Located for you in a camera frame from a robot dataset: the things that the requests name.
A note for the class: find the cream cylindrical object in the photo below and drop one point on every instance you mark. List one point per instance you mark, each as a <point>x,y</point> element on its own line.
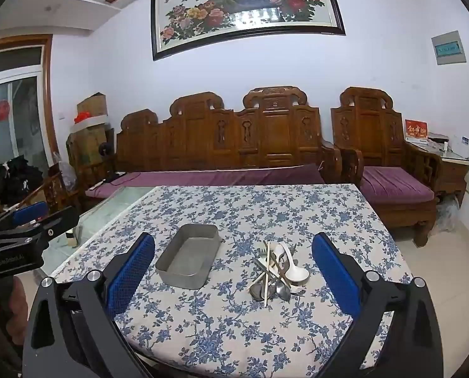
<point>71,238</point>

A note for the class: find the red door decoration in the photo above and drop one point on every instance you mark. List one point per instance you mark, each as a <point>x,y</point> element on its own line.
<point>2,110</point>

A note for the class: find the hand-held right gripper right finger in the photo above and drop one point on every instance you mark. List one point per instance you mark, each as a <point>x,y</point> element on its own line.
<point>332,275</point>

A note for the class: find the wooden door frame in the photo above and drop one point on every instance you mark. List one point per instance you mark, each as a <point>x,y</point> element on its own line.
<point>47,98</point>

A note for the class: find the wooden side table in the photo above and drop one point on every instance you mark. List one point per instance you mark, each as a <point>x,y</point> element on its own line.
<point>453,177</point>

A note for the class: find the brown chopstick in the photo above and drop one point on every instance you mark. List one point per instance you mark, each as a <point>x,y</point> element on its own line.
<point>262,265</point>
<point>288,260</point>

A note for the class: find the small cardboard box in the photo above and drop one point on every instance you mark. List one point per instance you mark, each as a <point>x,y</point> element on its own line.
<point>92,104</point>

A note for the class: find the rectangular metal tray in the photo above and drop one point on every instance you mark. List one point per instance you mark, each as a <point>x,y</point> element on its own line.
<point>187,256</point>

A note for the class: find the person's left hand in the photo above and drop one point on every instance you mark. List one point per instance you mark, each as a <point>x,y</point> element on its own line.
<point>20,311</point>

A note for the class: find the small black fan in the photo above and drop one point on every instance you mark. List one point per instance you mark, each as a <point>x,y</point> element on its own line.
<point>105,148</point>

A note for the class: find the purple armchair cushion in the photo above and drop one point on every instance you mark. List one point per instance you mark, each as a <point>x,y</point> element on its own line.
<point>395,185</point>

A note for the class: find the wooden chair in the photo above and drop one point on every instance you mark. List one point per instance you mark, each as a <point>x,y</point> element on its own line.
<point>47,195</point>

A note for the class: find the white box with blue label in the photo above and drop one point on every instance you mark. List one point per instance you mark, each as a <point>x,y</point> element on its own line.
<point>463,147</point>

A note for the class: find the framed peacock painting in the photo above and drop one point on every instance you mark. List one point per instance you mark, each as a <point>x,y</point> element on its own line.
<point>238,8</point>

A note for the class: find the red artificial flowers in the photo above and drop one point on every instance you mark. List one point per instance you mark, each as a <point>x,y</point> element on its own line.
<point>82,117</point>

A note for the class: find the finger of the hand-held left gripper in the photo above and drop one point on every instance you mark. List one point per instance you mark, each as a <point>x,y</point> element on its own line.
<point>29,212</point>
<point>57,224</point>

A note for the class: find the blue floral tablecloth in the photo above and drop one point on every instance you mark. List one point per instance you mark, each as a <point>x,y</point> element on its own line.
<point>238,204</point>

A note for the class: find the grey wall panel box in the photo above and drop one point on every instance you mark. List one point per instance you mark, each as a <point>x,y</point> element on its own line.
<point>449,49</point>

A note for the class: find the red gift box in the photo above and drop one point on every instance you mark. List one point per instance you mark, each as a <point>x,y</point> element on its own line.
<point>416,130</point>

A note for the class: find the clear plastic bag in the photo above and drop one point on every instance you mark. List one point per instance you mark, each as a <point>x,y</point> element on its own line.
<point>63,173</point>

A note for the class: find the white soup spoon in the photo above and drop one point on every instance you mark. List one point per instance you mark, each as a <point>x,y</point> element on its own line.
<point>299,275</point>

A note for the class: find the large cardboard box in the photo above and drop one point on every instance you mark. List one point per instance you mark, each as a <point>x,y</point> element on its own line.
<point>85,145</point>

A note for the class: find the black clothing pile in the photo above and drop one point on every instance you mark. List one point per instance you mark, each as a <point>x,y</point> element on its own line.
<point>16,177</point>

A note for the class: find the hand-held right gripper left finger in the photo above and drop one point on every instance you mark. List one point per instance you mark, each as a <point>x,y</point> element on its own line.
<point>134,271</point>

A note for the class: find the crumpled plastic sheet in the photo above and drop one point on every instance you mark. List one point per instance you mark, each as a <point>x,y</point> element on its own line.
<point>447,214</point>

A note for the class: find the carved wooden armchair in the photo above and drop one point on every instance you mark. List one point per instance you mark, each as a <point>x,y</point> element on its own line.
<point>368,134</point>

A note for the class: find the white plastic spoon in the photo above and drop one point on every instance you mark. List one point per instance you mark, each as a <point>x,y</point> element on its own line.
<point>278,253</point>

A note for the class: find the carved wooden sofa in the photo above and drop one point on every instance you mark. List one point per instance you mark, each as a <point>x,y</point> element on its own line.
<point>203,138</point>

